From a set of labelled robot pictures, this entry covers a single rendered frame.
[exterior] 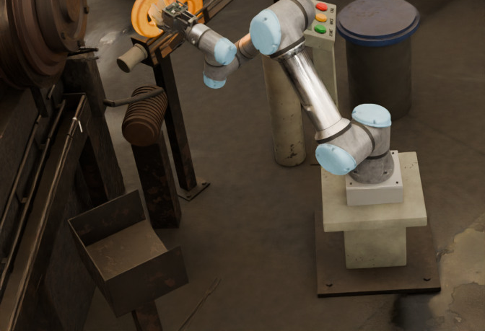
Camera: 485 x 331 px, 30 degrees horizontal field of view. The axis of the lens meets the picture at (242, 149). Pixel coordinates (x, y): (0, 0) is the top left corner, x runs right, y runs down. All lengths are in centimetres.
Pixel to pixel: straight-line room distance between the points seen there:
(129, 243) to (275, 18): 75
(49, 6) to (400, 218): 124
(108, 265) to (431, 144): 161
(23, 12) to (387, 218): 126
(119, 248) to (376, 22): 152
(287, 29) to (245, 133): 118
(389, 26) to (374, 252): 92
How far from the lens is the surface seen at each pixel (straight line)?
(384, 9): 360
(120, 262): 242
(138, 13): 301
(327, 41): 315
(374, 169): 283
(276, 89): 330
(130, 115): 303
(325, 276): 307
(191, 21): 291
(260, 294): 307
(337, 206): 290
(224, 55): 285
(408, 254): 313
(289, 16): 262
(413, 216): 286
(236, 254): 321
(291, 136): 343
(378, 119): 274
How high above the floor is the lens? 228
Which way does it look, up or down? 39 degrees down
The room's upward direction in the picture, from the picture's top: 9 degrees counter-clockwise
